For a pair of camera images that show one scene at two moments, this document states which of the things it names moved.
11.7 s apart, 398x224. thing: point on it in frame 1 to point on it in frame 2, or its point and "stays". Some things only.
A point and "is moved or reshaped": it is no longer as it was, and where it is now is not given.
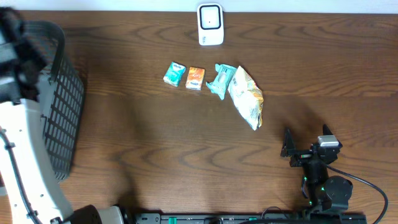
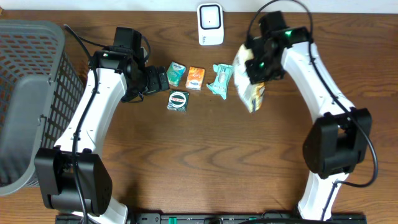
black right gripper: (288, 149) to (255, 78)
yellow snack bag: (247, 96) is moved or reshaped
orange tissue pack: (194, 78) stays
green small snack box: (175, 73) stays
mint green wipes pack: (219, 86) stays
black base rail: (251, 218) stays
